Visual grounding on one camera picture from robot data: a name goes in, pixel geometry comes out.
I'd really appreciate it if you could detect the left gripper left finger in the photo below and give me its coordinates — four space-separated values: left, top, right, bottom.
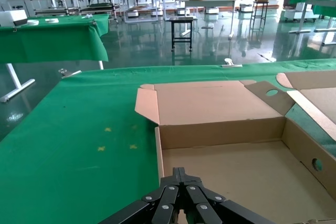
99 167 182 224

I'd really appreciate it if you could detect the green topped white table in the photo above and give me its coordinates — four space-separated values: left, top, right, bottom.
288 0 336 46

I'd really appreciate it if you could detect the tall black stool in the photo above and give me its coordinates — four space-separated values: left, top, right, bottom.
248 0 269 41

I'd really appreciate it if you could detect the green covered background table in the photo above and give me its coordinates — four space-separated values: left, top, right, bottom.
0 13 110 103

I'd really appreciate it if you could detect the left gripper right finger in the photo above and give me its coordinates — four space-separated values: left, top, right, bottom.
180 167 275 224

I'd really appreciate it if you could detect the grey work table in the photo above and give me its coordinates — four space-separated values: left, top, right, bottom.
183 0 237 38

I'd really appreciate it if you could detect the wide brown cardboard box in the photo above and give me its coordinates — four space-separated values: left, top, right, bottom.
134 79 336 224

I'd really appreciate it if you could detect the metal tablecloth clip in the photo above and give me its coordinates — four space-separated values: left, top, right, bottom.
58 68 82 79
221 58 244 68

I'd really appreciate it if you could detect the metal pipe rack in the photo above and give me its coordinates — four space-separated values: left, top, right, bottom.
28 0 121 23

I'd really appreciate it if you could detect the white box device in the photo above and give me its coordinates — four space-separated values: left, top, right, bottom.
0 9 28 27

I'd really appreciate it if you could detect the low black stool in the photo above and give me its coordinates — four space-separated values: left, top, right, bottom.
167 16 198 52

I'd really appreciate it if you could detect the green tablecloth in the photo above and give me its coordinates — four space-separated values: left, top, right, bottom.
0 58 336 224

